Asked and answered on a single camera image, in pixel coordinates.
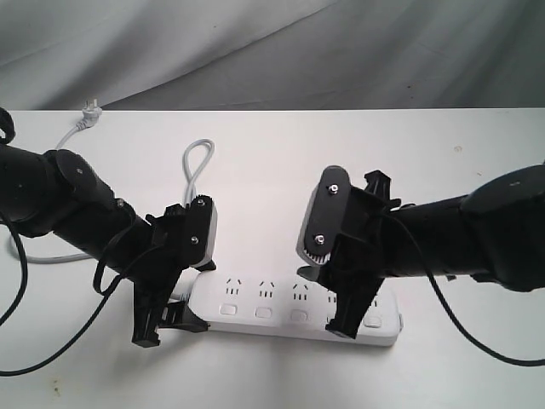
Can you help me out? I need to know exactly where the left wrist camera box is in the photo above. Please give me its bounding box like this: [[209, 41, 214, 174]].
[[182, 195, 217, 272]]

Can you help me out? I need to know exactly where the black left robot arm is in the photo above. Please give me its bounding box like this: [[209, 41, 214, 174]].
[[1, 145, 217, 348]]

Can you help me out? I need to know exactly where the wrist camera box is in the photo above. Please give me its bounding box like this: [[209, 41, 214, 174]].
[[182, 195, 217, 272], [295, 165, 351, 267]]

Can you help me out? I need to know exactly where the white five-outlet power strip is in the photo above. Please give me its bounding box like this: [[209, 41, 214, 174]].
[[188, 273, 403, 347]]

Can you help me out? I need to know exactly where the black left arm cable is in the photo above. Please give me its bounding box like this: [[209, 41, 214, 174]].
[[0, 106, 171, 377]]

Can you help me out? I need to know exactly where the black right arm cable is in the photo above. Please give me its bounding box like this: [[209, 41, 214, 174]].
[[374, 208, 545, 366]]

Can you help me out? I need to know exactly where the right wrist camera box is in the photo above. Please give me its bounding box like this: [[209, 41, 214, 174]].
[[295, 165, 351, 267]]

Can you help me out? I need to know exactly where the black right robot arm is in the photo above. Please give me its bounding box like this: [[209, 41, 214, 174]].
[[296, 164, 544, 338]]

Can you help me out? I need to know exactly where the grey backdrop cloth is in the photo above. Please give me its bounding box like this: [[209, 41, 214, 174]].
[[1, 1, 544, 110]]

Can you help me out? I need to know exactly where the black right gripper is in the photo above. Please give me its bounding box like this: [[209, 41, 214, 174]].
[[296, 170, 400, 339]]

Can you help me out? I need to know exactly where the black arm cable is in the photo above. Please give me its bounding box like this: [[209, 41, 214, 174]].
[[0, 106, 171, 377], [374, 208, 545, 366]]

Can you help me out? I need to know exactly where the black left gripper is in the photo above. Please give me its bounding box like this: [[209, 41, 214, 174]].
[[131, 204, 216, 346]]

